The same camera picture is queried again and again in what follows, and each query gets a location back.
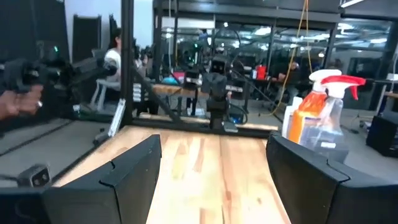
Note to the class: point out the small black camera box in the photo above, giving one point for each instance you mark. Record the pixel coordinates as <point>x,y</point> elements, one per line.
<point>34,175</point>

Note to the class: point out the clear spray bottle red trigger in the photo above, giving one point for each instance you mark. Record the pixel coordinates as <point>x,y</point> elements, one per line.
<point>329,124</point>

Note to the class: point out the white chair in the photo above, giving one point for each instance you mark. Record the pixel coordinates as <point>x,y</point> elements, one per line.
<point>104,90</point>

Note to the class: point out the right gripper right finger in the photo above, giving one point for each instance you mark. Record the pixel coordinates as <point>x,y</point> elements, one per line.
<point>326,199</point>

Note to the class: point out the person's hand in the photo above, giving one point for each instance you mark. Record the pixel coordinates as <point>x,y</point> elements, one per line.
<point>18,101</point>

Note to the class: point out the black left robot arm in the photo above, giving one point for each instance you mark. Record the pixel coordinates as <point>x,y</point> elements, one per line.
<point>217,109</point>

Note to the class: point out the person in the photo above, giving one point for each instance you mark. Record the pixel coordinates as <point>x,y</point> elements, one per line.
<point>113,56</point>
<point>289,77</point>

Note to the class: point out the red container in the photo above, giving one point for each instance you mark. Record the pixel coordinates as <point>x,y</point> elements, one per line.
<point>261,73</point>

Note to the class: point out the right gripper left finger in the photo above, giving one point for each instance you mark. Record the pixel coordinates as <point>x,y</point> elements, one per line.
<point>93,202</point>

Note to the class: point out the black computer tower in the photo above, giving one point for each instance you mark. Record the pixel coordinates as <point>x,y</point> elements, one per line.
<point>382,135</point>

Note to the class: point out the orange cleaner spray bottle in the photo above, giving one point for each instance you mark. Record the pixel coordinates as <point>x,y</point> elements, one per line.
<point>303,121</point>

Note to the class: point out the wooden background table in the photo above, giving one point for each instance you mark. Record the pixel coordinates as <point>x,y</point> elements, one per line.
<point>168,89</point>

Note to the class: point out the black aluminium table frame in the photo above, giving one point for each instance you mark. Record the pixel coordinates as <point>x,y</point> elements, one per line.
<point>127,62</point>

